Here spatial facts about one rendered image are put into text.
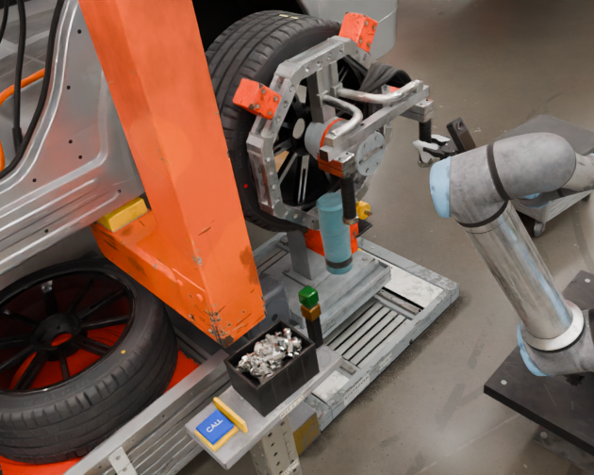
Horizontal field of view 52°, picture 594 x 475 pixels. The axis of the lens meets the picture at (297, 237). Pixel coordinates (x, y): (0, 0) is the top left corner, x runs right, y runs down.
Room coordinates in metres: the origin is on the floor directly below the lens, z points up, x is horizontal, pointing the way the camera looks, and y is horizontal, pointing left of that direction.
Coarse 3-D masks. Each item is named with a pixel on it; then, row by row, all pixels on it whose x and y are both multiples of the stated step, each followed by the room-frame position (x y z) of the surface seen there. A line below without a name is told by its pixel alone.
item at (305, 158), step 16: (352, 80) 1.80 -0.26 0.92; (288, 112) 1.67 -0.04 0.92; (304, 112) 1.65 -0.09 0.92; (336, 112) 1.74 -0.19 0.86; (288, 128) 1.61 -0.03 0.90; (288, 144) 1.60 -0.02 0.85; (304, 144) 1.69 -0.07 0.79; (288, 160) 1.60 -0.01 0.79; (304, 160) 1.63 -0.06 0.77; (288, 176) 1.80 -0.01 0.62; (304, 176) 1.63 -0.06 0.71; (320, 176) 1.75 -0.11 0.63; (336, 176) 1.72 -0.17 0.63; (288, 192) 1.69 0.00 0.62; (304, 192) 1.62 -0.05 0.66; (320, 192) 1.67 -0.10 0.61; (304, 208) 1.59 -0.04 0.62
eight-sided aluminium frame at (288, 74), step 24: (312, 48) 1.62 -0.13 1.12; (336, 48) 1.61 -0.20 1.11; (360, 48) 1.67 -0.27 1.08; (288, 72) 1.51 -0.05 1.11; (312, 72) 1.54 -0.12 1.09; (360, 72) 1.74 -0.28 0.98; (288, 96) 1.48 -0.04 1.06; (264, 120) 1.48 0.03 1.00; (264, 144) 1.41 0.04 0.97; (264, 168) 1.41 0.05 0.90; (264, 192) 1.45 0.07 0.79; (336, 192) 1.64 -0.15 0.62; (360, 192) 1.63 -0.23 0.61; (288, 216) 1.44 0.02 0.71; (312, 216) 1.50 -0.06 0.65
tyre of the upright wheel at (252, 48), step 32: (224, 32) 1.74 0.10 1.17; (256, 32) 1.68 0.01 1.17; (288, 32) 1.63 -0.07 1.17; (320, 32) 1.69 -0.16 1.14; (224, 64) 1.61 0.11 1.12; (256, 64) 1.55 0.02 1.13; (224, 96) 1.53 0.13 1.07; (224, 128) 1.48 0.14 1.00; (256, 192) 1.48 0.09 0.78; (256, 224) 1.49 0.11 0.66; (288, 224) 1.54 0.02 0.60
